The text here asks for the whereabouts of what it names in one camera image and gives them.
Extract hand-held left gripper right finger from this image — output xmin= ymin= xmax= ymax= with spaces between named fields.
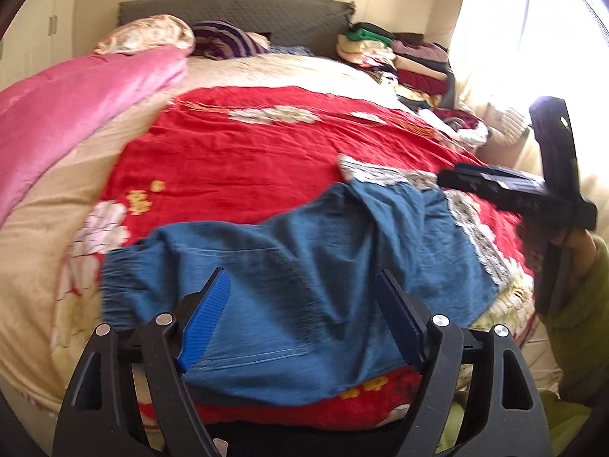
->
xmin=373 ymin=269 xmax=555 ymax=457

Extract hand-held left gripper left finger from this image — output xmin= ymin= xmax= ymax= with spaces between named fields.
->
xmin=51 ymin=267 xmax=232 ymax=457

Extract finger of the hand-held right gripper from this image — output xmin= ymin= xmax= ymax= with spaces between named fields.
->
xmin=454 ymin=164 xmax=548 ymax=189
xmin=437 ymin=171 xmax=548 ymax=213

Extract blue denim pants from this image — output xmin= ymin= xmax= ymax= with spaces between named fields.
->
xmin=102 ymin=181 xmax=513 ymax=407

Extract person's right forearm green sleeve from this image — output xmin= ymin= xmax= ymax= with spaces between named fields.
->
xmin=542 ymin=233 xmax=609 ymax=407

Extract person's right hand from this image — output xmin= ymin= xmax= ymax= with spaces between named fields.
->
xmin=565 ymin=228 xmax=598 ymax=291

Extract white padded cloth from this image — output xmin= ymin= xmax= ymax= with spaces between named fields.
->
xmin=489 ymin=105 xmax=531 ymax=147

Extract pile of folded clothes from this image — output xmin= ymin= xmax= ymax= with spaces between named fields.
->
xmin=336 ymin=21 xmax=491 ymax=148

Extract red floral blanket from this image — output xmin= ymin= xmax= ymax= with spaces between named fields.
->
xmin=62 ymin=86 xmax=540 ymax=425

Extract person's green-clad leg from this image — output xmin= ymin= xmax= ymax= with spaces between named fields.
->
xmin=435 ymin=388 xmax=593 ymax=457

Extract grey quilted headboard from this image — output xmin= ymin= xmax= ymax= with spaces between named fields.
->
xmin=117 ymin=0 xmax=357 ymax=58

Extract pink quilt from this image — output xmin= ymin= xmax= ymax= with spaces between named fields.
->
xmin=0 ymin=48 xmax=191 ymax=229

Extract purple striped cloth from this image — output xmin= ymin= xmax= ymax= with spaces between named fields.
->
xmin=190 ymin=20 xmax=273 ymax=61

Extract beige satin floral pillow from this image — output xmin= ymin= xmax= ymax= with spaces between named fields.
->
xmin=92 ymin=14 xmax=196 ymax=57

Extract cream wardrobe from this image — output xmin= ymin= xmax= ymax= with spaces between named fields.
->
xmin=0 ymin=0 xmax=83 ymax=92

